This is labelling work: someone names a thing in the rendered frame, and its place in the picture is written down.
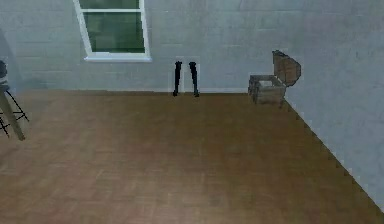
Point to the tall black boot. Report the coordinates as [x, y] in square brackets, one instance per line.
[194, 78]

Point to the white framed window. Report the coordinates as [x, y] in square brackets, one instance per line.
[113, 31]

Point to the open grey wooden chest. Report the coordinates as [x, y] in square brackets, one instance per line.
[271, 85]

